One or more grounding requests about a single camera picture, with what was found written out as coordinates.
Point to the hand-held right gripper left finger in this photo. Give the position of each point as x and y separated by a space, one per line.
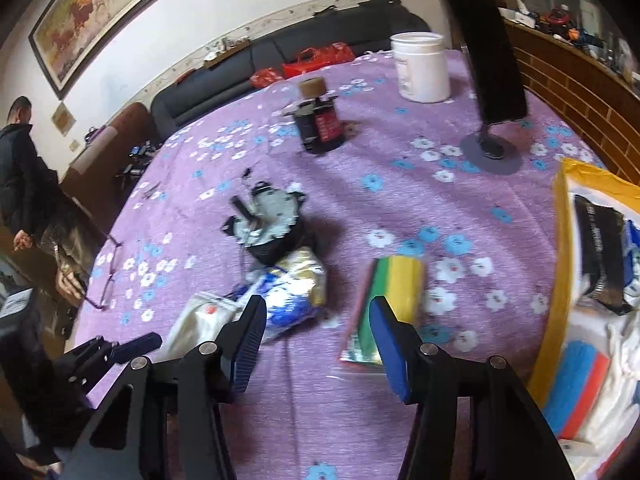
247 350

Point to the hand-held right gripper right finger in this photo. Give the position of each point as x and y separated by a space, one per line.
392 345

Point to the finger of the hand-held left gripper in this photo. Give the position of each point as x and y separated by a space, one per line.
85 360
136 346

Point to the white plastic packet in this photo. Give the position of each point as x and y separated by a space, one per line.
200 320

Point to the green yellow cloth pack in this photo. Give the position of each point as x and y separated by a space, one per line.
400 285

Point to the blue white bag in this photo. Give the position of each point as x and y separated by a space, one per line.
295 290

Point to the blue red cloth pack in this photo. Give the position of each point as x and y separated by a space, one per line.
575 385

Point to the yellow-rimmed storage box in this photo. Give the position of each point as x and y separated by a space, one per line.
562 260

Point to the white towel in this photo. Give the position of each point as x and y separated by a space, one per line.
620 360

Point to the black packet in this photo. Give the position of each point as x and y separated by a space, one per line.
600 250

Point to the blue tissue pack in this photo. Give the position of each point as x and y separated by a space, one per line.
635 260

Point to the eyeglasses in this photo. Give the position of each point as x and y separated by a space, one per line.
114 260

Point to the purple floral tablecloth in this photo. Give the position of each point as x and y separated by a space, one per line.
325 410

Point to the black cylindrical motor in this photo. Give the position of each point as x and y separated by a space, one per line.
272 220

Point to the small dark metal piece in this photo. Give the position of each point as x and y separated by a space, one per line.
151 191

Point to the pile of dark gadgets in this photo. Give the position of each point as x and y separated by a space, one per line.
139 159

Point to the grey phone stand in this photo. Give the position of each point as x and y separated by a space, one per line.
492 160

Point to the pale rolled tube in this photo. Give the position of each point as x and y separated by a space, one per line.
101 136

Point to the brown chair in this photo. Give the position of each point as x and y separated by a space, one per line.
130 125

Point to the black device with wooden knob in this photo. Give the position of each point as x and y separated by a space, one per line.
320 127

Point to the dark sofa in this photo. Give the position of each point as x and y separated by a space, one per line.
225 80

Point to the small red bag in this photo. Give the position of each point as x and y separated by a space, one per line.
265 77

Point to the white plastic jar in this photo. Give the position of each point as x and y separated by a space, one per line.
420 70

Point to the large red bag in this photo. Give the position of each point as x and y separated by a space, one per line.
320 60

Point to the cardboard tray with trinkets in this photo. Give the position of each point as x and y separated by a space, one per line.
226 51

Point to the black phone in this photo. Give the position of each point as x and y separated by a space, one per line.
490 60

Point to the wooden brick-pattern counter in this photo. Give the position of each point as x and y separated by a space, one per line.
575 90

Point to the framed horse painting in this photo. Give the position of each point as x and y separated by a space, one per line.
100 10

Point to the black folded cloth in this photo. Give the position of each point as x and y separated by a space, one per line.
381 3

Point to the white flat box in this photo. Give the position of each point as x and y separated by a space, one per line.
516 16

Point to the clutter of tools and bottles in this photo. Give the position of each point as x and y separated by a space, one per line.
575 30

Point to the small wall plaque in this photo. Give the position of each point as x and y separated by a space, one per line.
63 118

